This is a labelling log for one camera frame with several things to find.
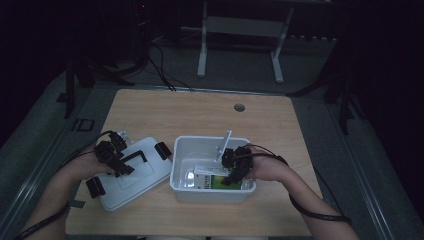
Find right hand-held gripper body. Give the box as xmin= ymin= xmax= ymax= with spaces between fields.
xmin=232 ymin=144 xmax=255 ymax=180

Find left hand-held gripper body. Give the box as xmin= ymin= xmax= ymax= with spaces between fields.
xmin=93 ymin=129 xmax=149 ymax=178

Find white and green carton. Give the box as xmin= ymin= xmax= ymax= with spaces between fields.
xmin=193 ymin=164 xmax=244 ymax=191

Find white plastic storage box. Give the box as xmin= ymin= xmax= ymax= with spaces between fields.
xmin=169 ymin=129 xmax=258 ymax=205

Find white plastic box lid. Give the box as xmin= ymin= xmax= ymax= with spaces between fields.
xmin=98 ymin=135 xmax=174 ymax=213

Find person's left hand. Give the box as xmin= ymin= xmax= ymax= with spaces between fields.
xmin=64 ymin=151 xmax=117 ymax=183

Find person's right hand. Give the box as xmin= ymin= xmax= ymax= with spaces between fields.
xmin=248 ymin=146 xmax=293 ymax=184

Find black tripod stand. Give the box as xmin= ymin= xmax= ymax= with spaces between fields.
xmin=56 ymin=58 xmax=136 ymax=120
xmin=286 ymin=63 xmax=366 ymax=136

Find dark equipment with red light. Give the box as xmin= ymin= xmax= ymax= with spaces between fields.
xmin=129 ymin=0 xmax=152 ymax=66

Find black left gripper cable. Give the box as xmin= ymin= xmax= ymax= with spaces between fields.
xmin=13 ymin=130 xmax=114 ymax=240

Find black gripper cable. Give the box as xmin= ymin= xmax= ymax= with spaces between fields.
xmin=13 ymin=130 xmax=114 ymax=240
xmin=244 ymin=143 xmax=353 ymax=225

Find black floor cables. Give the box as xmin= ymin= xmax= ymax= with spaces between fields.
xmin=146 ymin=41 xmax=195 ymax=93

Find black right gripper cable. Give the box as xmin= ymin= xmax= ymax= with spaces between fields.
xmin=244 ymin=143 xmax=353 ymax=225

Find white metal stand frame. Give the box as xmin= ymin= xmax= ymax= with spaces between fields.
xmin=196 ymin=0 xmax=295 ymax=85

